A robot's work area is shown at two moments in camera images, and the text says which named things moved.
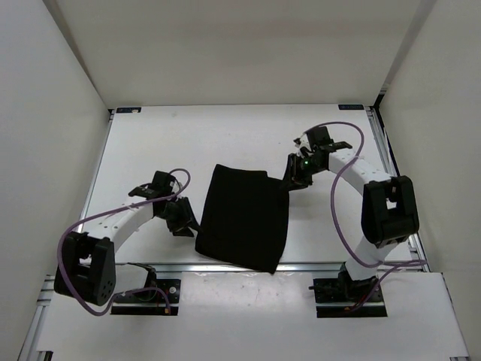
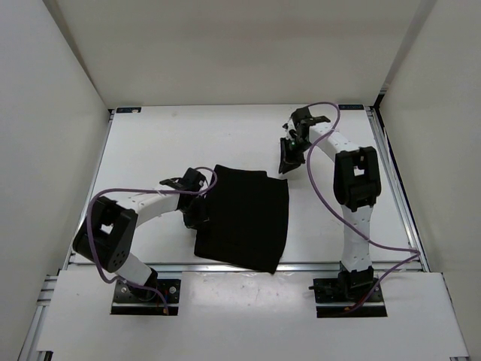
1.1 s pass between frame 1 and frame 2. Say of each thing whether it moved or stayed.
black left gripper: moved
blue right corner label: stayed
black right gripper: moved
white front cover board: stayed
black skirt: stayed
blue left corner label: stayed
